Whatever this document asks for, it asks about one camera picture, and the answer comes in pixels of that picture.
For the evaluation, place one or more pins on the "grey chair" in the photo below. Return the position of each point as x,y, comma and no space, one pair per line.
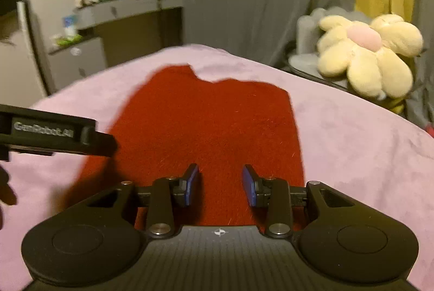
310,36

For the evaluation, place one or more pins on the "pink blanket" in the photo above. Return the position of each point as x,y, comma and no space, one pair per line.
356,142

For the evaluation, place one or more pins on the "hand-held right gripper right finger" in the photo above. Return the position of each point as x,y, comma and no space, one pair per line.
247,183

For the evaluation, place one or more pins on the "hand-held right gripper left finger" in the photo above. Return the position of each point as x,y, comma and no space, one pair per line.
193,183

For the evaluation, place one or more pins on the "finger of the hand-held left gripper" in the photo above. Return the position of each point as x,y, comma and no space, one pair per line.
101,142

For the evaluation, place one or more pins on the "grey vanity desk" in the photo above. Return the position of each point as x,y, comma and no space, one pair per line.
112,26

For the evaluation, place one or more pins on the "white cabinet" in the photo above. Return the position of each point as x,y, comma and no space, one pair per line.
27,50

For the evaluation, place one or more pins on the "white and blue bottle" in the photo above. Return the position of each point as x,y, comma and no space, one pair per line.
70,26

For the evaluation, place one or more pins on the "cream flower plush cushion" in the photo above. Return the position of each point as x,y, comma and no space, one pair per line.
369,53

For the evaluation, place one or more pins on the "red knit sweater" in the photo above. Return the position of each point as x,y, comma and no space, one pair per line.
210,128

